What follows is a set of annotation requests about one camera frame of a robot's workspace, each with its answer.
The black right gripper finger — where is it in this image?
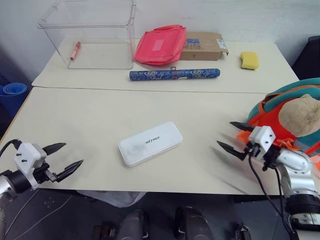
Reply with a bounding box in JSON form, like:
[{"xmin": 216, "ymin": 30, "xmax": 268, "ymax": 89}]
[
  {"xmin": 216, "ymin": 140, "xmax": 247, "ymax": 161},
  {"xmin": 229, "ymin": 121, "xmax": 255, "ymax": 132}
]

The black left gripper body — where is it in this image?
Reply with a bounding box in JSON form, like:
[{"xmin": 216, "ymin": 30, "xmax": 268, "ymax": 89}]
[{"xmin": 33, "ymin": 162, "xmax": 59, "ymax": 184}]

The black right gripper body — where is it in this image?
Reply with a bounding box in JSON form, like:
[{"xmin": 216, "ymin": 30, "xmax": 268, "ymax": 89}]
[{"xmin": 243, "ymin": 142, "xmax": 282, "ymax": 172}]

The black chair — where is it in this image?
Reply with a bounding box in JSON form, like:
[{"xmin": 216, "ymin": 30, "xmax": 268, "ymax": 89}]
[{"xmin": 291, "ymin": 35, "xmax": 320, "ymax": 81}]

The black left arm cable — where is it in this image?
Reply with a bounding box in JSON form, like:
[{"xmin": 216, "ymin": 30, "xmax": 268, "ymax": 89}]
[{"xmin": 0, "ymin": 139, "xmax": 21, "ymax": 157}]

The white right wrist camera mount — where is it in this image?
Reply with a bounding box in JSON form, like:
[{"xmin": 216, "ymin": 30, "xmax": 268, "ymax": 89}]
[{"xmin": 248, "ymin": 126, "xmax": 277, "ymax": 161}]

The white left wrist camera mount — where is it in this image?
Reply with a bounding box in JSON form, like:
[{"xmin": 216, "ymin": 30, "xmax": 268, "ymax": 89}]
[{"xmin": 13, "ymin": 142, "xmax": 48, "ymax": 190}]

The yellow sponge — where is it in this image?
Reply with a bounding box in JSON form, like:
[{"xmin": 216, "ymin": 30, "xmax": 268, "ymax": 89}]
[{"xmin": 240, "ymin": 51, "xmax": 261, "ymax": 71}]

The clear plastic bag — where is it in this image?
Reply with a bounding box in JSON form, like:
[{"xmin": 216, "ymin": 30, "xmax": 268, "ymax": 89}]
[{"xmin": 76, "ymin": 190, "xmax": 147, "ymax": 208}]

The clear plastic storage bin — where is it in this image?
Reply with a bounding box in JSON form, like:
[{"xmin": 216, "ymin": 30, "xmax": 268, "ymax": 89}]
[{"xmin": 37, "ymin": 0, "xmax": 138, "ymax": 70}]

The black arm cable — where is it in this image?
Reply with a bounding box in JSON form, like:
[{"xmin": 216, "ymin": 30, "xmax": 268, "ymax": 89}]
[
  {"xmin": 247, "ymin": 149, "xmax": 298, "ymax": 237},
  {"xmin": 0, "ymin": 139, "xmax": 21, "ymax": 157}
]

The teal orange plush backpack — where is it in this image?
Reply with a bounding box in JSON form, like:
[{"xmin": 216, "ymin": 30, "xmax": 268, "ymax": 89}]
[{"xmin": 237, "ymin": 77, "xmax": 320, "ymax": 171}]

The brown cardboard box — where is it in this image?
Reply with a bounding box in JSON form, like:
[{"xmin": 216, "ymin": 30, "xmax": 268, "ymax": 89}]
[{"xmin": 179, "ymin": 31, "xmax": 230, "ymax": 61}]

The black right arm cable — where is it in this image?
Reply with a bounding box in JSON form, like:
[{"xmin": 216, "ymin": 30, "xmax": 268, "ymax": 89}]
[{"xmin": 247, "ymin": 149, "xmax": 298, "ymax": 237}]

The red fabric bag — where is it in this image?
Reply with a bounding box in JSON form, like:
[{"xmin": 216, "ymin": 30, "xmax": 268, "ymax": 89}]
[{"xmin": 133, "ymin": 24, "xmax": 188, "ymax": 66}]

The blue patterned scroll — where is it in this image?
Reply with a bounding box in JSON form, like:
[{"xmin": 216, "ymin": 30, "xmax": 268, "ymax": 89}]
[{"xmin": 128, "ymin": 68, "xmax": 221, "ymax": 82}]

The white rectangular case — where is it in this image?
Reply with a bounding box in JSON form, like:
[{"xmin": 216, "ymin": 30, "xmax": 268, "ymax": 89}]
[{"xmin": 117, "ymin": 121, "xmax": 184, "ymax": 168}]

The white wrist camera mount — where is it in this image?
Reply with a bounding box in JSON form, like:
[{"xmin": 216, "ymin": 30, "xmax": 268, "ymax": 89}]
[
  {"xmin": 13, "ymin": 142, "xmax": 48, "ymax": 190},
  {"xmin": 248, "ymin": 126, "xmax": 277, "ymax": 161}
]

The red marker pen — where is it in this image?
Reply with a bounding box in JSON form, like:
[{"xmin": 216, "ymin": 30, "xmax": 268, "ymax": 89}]
[{"xmin": 69, "ymin": 41, "xmax": 82, "ymax": 61}]

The blue rolled mat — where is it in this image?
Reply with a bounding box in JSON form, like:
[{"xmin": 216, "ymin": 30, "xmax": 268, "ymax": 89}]
[{"xmin": 0, "ymin": 82, "xmax": 28, "ymax": 97}]

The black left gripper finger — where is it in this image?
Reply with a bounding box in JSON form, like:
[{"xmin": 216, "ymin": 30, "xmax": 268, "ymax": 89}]
[
  {"xmin": 41, "ymin": 142, "xmax": 67, "ymax": 156},
  {"xmin": 55, "ymin": 159, "xmax": 84, "ymax": 183}
]

